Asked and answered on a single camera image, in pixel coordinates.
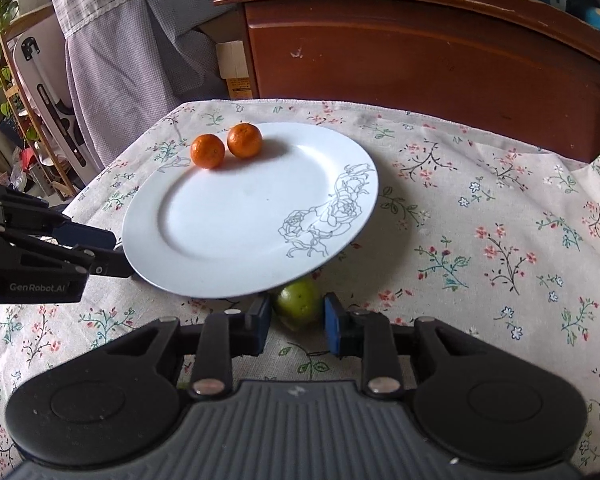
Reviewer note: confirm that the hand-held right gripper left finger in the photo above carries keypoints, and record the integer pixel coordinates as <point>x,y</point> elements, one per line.
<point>260,327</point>

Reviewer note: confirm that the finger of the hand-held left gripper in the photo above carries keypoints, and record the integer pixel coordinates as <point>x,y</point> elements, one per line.
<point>112,262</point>
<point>87,235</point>

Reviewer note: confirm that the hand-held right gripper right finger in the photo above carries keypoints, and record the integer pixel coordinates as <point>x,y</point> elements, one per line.
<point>332,327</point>

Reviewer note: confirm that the white plate with flower drawing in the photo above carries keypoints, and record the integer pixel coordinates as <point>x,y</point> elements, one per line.
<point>230,220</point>

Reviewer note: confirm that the wooden shelf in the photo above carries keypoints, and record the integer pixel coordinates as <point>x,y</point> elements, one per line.
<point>20,125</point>

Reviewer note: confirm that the orange mandarin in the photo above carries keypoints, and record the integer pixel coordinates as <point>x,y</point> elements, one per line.
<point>244,140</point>
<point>207,150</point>

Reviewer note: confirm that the lavender gingham cloth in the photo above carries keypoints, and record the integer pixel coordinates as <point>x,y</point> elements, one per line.
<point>125,80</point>

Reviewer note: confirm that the floral tablecloth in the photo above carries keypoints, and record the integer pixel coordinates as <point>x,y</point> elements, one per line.
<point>480,240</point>

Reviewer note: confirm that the cardboard box with yellow label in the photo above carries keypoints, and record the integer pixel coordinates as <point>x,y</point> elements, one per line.
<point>235,67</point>

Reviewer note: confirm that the brown wooden headboard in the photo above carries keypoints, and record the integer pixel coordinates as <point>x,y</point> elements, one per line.
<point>405,45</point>

